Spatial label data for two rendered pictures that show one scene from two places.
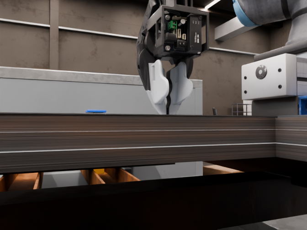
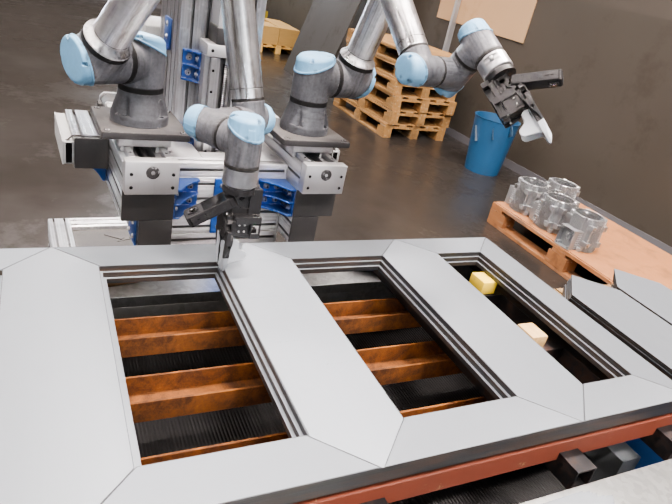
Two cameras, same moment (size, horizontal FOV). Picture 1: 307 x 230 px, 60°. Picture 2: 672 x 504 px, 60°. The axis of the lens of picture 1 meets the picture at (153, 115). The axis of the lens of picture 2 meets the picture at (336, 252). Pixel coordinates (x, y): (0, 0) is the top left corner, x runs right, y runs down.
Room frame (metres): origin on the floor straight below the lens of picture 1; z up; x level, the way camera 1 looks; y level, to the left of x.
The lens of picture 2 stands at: (0.35, 1.17, 1.53)
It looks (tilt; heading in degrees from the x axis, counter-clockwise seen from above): 26 degrees down; 261
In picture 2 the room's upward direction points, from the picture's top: 12 degrees clockwise
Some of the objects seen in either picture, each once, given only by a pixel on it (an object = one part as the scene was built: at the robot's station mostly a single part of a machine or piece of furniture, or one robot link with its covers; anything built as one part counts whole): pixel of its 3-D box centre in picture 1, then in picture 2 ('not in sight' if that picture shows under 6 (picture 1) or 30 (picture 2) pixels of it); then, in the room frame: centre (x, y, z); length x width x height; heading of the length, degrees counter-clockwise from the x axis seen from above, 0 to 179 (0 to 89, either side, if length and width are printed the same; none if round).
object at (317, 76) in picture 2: not in sight; (314, 75); (0.24, -0.63, 1.20); 0.13 x 0.12 x 0.14; 33
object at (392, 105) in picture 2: not in sight; (396, 83); (-0.95, -5.32, 0.43); 1.24 x 0.84 x 0.87; 113
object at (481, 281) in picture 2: not in sight; (482, 282); (-0.31, -0.24, 0.79); 0.06 x 0.05 x 0.04; 111
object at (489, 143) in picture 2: not in sight; (491, 143); (-1.71, -4.07, 0.28); 0.49 x 0.44 x 0.55; 113
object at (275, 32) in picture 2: not in sight; (268, 34); (0.60, -9.00, 0.20); 1.08 x 0.74 x 0.39; 113
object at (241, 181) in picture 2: not in sight; (239, 175); (0.40, -0.03, 1.08); 0.08 x 0.08 x 0.05
